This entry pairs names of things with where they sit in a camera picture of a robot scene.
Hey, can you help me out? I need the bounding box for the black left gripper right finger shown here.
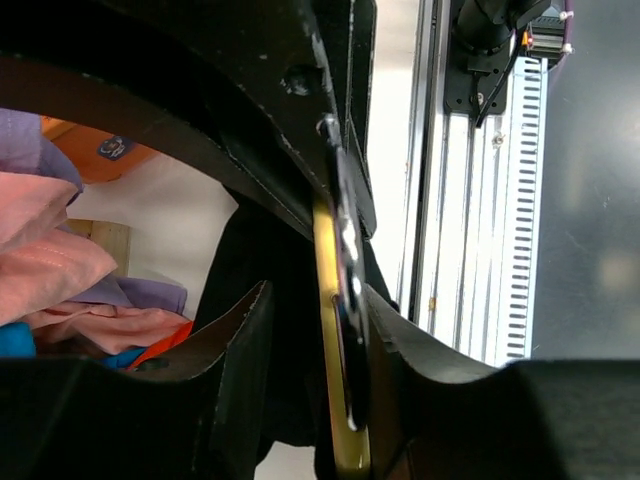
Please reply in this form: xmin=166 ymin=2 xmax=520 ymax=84
xmin=366 ymin=290 xmax=639 ymax=479

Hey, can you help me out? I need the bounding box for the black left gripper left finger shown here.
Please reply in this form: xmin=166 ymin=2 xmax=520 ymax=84
xmin=1 ymin=282 xmax=273 ymax=479

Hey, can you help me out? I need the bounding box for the yellow hanger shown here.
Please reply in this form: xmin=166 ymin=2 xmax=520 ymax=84
xmin=313 ymin=199 xmax=371 ymax=479

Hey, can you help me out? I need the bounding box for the black t shirt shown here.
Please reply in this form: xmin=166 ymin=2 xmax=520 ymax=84
xmin=0 ymin=0 xmax=401 ymax=446

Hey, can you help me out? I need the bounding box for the blue t shirt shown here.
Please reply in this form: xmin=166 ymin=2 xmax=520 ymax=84
xmin=1 ymin=323 xmax=145 ymax=370

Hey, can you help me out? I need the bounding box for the orange t shirt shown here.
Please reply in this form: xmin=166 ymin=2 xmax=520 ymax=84
xmin=126 ymin=321 xmax=194 ymax=371

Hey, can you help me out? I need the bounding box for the pink t shirt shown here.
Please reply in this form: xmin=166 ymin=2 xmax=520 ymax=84
xmin=1 ymin=173 xmax=191 ymax=355

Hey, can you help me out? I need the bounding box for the purple t shirt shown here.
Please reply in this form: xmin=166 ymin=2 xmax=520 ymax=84
xmin=1 ymin=109 xmax=187 ymax=314

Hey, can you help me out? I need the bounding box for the wooden clothes rack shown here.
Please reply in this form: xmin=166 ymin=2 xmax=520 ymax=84
xmin=66 ymin=219 xmax=131 ymax=276

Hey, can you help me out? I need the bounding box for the orange plastic basket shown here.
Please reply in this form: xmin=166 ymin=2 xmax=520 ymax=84
xmin=41 ymin=116 xmax=158 ymax=184

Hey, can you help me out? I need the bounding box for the aluminium frame rail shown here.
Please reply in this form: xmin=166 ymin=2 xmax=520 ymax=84
xmin=398 ymin=1 xmax=548 ymax=367

